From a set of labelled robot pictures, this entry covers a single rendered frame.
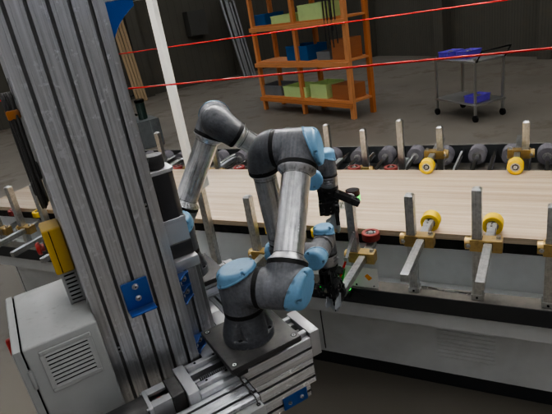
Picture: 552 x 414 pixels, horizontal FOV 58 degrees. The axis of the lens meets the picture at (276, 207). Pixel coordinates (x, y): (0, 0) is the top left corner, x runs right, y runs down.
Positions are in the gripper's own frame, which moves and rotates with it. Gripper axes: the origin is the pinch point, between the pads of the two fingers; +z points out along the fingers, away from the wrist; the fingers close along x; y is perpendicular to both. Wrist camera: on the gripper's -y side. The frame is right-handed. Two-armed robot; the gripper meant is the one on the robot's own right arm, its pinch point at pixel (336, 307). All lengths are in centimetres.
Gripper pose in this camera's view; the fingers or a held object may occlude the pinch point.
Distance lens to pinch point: 194.4
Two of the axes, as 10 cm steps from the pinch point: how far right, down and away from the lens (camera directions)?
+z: 1.6, 9.1, 3.7
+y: -4.4, 4.0, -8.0
